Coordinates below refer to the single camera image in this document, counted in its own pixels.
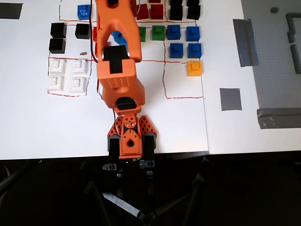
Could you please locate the wrinkled grey tape strip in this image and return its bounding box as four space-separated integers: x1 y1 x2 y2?
256 107 301 129

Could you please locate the grey square tape marker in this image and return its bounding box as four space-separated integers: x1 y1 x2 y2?
220 88 242 111

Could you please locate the green lego block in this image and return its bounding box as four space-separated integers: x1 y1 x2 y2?
151 25 166 41
138 26 147 42

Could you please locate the grey lego wall piece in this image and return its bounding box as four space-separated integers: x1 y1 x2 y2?
290 43 301 75
285 13 301 43

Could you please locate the black tripod stand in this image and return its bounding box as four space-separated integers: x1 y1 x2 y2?
79 156 210 226

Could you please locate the base servo cable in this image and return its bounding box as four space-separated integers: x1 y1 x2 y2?
112 108 119 135

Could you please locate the yellow lego block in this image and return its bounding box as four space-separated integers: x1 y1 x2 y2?
187 61 203 77

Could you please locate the orange robot arm base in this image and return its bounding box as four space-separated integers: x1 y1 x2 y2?
107 114 158 159

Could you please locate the blue lego block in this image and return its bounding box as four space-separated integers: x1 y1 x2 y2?
185 26 201 42
167 24 181 40
187 43 202 59
77 4 92 20
169 43 184 59

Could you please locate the grey lego baseplate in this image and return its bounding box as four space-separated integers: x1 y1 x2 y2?
241 0 301 129

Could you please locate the forearm servo cable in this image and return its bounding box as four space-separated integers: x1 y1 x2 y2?
88 0 98 63

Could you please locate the black table clamp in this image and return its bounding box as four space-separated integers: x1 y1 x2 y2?
103 136 124 178
139 133 157 179

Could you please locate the black metal pole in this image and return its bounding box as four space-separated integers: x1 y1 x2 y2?
0 162 33 196

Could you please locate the black tape patch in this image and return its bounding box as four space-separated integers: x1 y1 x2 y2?
0 2 24 20

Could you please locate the long grey tape strip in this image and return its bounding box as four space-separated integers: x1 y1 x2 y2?
232 18 260 68

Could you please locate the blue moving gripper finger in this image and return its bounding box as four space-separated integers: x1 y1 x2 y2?
111 30 129 49

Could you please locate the white lego block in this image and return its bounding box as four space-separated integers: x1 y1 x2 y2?
48 58 68 76
70 59 88 76
68 76 87 93
47 75 65 92

